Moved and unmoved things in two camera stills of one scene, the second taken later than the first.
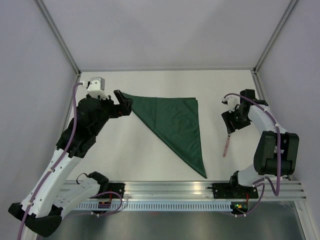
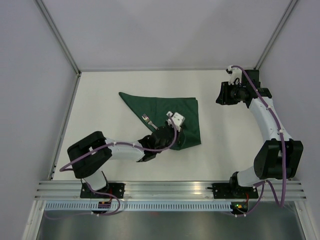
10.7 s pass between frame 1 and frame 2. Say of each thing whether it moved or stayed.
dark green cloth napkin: moved
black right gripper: moved
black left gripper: moved
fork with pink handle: moved
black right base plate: stayed
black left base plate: stayed
